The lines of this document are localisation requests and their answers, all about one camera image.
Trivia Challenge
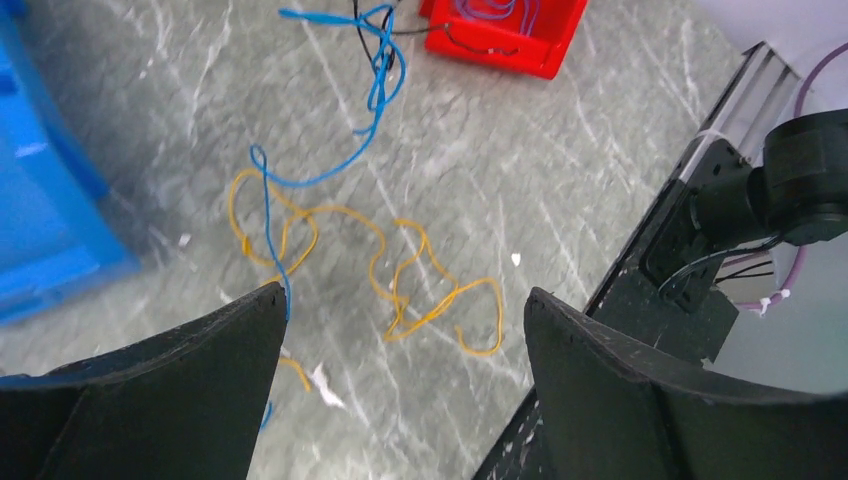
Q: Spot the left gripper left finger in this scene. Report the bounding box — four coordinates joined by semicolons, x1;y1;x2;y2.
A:
1;283;287;479

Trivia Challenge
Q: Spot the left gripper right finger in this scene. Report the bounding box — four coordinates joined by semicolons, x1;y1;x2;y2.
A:
524;288;847;479

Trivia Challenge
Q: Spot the black cable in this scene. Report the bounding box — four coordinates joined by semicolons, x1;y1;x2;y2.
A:
351;0;521;71

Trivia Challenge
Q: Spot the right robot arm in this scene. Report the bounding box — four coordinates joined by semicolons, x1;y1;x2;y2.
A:
690;109;847;249

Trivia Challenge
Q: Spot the blue double storage bin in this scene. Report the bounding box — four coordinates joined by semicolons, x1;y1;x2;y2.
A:
1;1;140;325

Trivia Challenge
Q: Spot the red storage bin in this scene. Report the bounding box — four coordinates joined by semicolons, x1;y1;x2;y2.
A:
419;0;588;80

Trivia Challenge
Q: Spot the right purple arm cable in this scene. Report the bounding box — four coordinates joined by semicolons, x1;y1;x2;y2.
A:
718;40;848;318

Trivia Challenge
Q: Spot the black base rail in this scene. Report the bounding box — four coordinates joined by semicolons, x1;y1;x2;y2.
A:
471;40;806;480

